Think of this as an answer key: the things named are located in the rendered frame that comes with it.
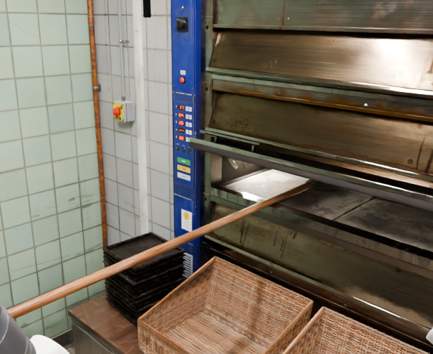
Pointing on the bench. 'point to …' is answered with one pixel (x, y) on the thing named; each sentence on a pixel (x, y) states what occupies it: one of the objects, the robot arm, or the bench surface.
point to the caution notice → (186, 220)
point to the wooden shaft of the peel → (145, 256)
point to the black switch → (181, 24)
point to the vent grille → (188, 265)
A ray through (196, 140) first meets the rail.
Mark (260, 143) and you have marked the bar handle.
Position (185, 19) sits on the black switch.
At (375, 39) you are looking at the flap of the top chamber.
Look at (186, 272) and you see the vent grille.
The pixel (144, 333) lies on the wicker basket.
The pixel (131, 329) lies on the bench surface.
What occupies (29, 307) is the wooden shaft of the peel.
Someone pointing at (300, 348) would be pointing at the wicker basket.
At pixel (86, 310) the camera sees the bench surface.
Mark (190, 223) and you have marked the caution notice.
